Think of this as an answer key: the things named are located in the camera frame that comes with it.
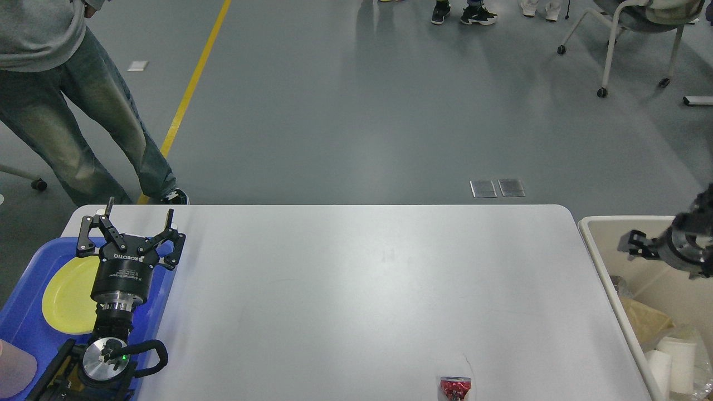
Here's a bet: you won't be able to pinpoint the grey office chair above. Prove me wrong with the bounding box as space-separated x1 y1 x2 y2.
557 1 705 98

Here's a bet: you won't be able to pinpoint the white paper cup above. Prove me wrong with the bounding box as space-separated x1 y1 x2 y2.
644 350 672 400
656 336 697 394

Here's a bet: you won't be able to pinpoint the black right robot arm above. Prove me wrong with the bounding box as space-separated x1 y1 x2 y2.
617 184 712 280

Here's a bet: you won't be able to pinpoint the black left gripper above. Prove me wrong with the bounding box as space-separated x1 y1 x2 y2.
75 195 187 307

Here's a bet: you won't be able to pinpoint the yellow plate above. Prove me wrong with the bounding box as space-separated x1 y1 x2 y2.
41 256 99 335

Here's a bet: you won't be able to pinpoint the people's feet in background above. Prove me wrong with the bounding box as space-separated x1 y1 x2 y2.
431 1 563 26

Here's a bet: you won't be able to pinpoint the right metal floor plate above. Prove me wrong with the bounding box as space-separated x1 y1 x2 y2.
497 178 526 197

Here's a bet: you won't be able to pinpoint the beige plastic bin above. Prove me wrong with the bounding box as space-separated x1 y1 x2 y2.
578 216 712 400

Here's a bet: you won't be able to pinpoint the crushed red can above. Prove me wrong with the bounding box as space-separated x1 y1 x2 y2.
439 376 473 400

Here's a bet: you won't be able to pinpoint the metal floor plate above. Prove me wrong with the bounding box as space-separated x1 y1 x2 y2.
497 178 526 197
470 180 499 199

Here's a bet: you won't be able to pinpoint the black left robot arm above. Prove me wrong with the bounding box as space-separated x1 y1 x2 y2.
27 198 186 400

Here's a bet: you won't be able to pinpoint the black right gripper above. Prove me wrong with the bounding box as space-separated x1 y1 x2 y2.
617 227 692 271

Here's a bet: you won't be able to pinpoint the blue plastic tray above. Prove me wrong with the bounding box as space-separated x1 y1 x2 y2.
1 238 175 400

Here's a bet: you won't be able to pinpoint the white metal bar on floor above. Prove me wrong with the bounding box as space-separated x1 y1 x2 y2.
682 95 713 106

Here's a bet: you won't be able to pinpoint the aluminium foil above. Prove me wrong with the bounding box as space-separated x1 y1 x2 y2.
641 325 712 400

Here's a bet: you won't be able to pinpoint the left metal floor plate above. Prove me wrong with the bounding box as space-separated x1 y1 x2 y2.
470 180 499 199

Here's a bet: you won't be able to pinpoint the office chair caster leg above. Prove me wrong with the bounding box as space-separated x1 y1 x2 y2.
0 165 48 192

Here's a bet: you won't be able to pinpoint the person in black clothes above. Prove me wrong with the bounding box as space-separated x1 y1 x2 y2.
1 1 189 207

